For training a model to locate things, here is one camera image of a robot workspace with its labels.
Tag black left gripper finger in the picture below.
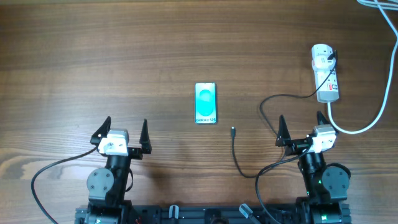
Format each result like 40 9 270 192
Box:
139 119 152 154
90 116 111 145

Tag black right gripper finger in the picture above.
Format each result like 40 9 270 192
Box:
275 115 291 147
317 111 330 125

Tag black USB charging cable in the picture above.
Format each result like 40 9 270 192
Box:
231 50 339 179

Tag Galaxy S25 smartphone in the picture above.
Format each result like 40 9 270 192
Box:
195 83 217 124

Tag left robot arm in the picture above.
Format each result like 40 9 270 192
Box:
75 116 152 224

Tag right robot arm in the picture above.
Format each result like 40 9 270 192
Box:
275 112 352 224

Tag white power strip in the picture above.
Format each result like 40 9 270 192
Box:
312 44 340 103

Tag white USB wall charger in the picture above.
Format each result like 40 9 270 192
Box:
312 54 335 72

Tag white power strip cord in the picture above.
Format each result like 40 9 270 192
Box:
326 0 398 135

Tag white cables at corner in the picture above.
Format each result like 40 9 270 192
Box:
356 0 398 12

